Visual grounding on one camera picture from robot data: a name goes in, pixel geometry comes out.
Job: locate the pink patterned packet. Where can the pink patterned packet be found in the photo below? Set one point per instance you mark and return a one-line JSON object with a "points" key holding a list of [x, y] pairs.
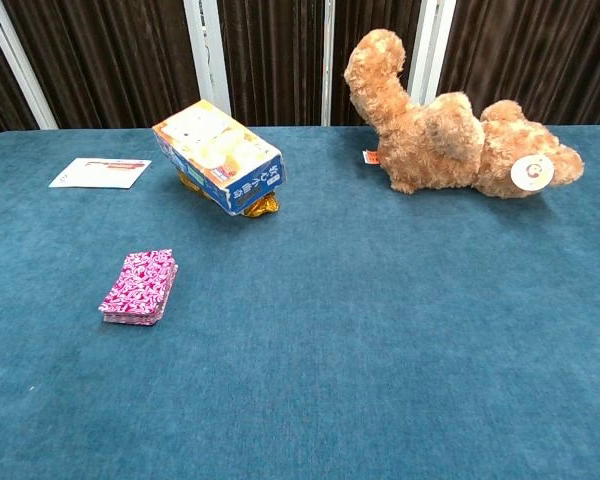
{"points": [[137, 287]]}

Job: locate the white printed paper card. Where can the white printed paper card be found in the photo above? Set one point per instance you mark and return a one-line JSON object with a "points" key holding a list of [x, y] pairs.
{"points": [[100, 173]]}

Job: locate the gold foil wrapper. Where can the gold foil wrapper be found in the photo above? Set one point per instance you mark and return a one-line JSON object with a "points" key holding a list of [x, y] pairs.
{"points": [[263, 206]]}

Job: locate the blue velvet table cloth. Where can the blue velvet table cloth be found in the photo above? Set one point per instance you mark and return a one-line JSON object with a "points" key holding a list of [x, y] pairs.
{"points": [[355, 325]]}

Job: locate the small orange sewn label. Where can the small orange sewn label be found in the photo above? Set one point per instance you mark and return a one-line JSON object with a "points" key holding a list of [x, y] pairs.
{"points": [[371, 157]]}

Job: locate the blue yellow snack box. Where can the blue yellow snack box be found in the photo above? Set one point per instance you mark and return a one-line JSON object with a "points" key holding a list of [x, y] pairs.
{"points": [[215, 150]]}

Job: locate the brown plush teddy bear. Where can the brown plush teddy bear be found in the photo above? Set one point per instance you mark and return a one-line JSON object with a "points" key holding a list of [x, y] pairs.
{"points": [[430, 145]]}

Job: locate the round white hang tag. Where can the round white hang tag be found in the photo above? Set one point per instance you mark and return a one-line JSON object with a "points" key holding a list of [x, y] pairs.
{"points": [[531, 172]]}

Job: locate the thin white frame post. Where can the thin white frame post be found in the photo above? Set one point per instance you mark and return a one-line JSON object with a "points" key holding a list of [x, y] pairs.
{"points": [[327, 65]]}

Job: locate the wide white frame post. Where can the wide white frame post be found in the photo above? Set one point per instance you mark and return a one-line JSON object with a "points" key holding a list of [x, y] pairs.
{"points": [[432, 45], [207, 55], [20, 67]]}

